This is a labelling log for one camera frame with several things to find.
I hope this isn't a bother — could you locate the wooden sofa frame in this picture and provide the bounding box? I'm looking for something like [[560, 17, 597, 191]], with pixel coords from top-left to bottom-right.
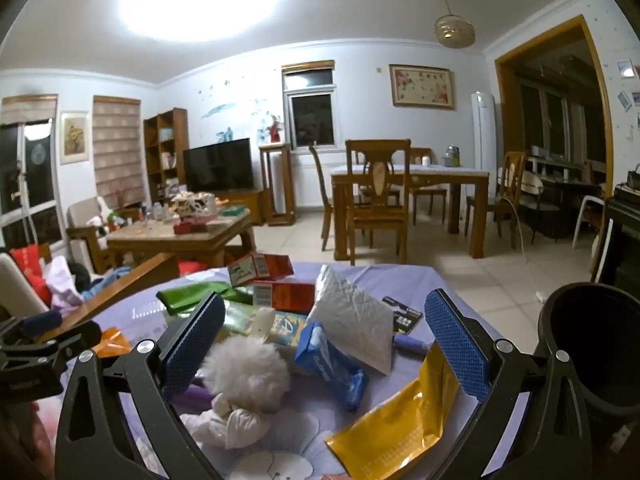
[[0, 252, 181, 331]]

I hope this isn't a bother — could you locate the wooden coffee table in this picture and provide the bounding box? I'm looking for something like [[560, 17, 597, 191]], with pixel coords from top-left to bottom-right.
[[106, 207, 257, 273]]

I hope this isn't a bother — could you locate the blue tissue packet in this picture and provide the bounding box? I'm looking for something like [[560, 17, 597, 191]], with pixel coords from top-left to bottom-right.
[[295, 321, 370, 411]]

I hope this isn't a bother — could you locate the purple tube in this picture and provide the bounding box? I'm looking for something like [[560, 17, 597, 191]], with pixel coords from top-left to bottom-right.
[[392, 335, 433, 356], [171, 384, 212, 412]]

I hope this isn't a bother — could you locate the white cable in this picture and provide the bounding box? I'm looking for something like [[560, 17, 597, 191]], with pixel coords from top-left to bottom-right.
[[501, 199, 540, 293]]

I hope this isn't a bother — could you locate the wooden dining chair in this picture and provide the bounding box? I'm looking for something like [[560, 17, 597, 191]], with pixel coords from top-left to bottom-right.
[[465, 151, 527, 250], [308, 144, 351, 252], [409, 147, 448, 226]]

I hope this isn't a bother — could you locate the white plastic chair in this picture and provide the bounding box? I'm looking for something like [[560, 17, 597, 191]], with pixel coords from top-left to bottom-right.
[[572, 195, 606, 248]]

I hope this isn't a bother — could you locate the wooden armchair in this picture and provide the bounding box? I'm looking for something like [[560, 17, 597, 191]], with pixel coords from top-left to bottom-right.
[[66, 196, 141, 273]]

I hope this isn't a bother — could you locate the wooden dining table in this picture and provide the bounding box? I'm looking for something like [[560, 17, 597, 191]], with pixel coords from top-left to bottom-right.
[[330, 162, 491, 261]]

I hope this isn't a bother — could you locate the wooden chair with oval back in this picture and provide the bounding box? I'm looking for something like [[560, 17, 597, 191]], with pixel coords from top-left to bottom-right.
[[345, 139, 412, 266]]

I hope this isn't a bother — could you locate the white tissue pack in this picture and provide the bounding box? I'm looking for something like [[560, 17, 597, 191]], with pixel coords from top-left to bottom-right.
[[306, 265, 396, 376]]

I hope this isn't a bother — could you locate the purple printed tablecloth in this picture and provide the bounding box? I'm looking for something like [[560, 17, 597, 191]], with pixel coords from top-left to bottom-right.
[[60, 262, 541, 480]]

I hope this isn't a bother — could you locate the white framed window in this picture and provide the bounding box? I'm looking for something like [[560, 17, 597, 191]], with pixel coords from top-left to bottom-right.
[[281, 60, 336, 153]]

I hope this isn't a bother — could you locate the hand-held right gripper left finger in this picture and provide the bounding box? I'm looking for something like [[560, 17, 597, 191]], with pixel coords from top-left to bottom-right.
[[54, 290, 228, 480]]

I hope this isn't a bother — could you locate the white fluffy ball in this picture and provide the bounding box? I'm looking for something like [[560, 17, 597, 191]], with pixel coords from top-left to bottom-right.
[[202, 335, 292, 411]]

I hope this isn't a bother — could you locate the green and teal carton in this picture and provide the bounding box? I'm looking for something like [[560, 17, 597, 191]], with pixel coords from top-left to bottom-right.
[[220, 302, 308, 348]]

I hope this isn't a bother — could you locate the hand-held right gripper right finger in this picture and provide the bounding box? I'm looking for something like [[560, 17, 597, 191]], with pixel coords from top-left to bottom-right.
[[424, 287, 594, 480]]

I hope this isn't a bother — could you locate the red cardboard box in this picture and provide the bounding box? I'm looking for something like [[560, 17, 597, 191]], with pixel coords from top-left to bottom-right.
[[227, 254, 295, 288], [251, 280, 317, 313]]

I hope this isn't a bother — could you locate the framed flower picture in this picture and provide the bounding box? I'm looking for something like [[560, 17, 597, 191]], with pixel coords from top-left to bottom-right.
[[389, 64, 456, 110]]

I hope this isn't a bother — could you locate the white standing air conditioner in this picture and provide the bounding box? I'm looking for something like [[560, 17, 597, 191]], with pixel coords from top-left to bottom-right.
[[471, 91, 497, 196]]

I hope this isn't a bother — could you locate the black flat packet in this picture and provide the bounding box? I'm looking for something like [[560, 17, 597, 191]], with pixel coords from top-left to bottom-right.
[[382, 296, 425, 336]]

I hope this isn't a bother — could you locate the group of wall photos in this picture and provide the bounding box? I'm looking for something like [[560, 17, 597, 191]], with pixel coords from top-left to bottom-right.
[[616, 59, 640, 131]]

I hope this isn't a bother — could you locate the black piano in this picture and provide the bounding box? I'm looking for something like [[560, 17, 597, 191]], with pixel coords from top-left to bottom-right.
[[595, 182, 640, 286]]

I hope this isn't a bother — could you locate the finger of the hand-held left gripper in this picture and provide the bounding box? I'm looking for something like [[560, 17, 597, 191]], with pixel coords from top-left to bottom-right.
[[17, 310, 63, 339], [30, 319, 103, 361]]

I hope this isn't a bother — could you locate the wooden door frame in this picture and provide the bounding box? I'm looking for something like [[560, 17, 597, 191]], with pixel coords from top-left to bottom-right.
[[494, 14, 615, 273]]

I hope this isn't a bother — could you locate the glass pendant lamp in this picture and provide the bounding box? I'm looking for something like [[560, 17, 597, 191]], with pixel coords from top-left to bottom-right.
[[434, 0, 476, 50]]

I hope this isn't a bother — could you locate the wooden bookshelf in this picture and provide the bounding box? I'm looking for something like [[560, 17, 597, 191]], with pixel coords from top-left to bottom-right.
[[143, 107, 190, 201]]

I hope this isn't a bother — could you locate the pile of clothes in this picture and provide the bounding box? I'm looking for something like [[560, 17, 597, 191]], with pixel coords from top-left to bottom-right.
[[42, 255, 132, 307]]

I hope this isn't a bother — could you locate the white and red basket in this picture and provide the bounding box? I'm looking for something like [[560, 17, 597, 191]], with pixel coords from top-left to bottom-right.
[[170, 191, 218, 235]]

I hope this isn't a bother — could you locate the red paper bag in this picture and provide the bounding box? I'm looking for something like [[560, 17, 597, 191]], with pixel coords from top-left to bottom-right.
[[10, 244, 53, 306]]

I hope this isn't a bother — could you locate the patterned roman blind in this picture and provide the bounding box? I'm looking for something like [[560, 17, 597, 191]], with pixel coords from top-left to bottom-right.
[[92, 95, 142, 208]]

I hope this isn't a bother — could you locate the yellow foil pouch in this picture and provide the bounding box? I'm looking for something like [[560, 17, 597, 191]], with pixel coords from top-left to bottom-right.
[[325, 342, 461, 480]]

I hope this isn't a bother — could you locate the orange foil wrapper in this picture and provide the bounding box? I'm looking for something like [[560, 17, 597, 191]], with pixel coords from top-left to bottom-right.
[[95, 327, 133, 358]]

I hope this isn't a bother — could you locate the glass balcony door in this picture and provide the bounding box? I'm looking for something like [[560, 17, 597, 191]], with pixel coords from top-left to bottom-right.
[[0, 94, 58, 251]]

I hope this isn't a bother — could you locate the wooden television cabinet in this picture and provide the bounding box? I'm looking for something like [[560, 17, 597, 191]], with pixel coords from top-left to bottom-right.
[[215, 189, 265, 226]]

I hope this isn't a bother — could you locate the black trash bin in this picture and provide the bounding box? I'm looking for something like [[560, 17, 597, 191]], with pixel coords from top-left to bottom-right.
[[537, 282, 640, 413]]

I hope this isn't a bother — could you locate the tall wooden plant stand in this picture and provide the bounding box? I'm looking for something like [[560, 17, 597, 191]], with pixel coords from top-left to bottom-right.
[[258, 142, 297, 227]]

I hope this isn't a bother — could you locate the white wall radiator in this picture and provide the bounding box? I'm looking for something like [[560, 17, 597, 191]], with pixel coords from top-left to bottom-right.
[[295, 162, 336, 208]]

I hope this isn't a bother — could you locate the black television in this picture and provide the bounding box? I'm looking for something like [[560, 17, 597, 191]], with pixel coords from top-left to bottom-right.
[[182, 137, 254, 193]]

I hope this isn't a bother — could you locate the green gum tin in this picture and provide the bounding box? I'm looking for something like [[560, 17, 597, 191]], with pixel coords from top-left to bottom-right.
[[156, 281, 236, 317]]

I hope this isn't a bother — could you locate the framed sunflower picture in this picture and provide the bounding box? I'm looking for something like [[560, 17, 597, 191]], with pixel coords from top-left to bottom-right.
[[60, 110, 91, 166]]

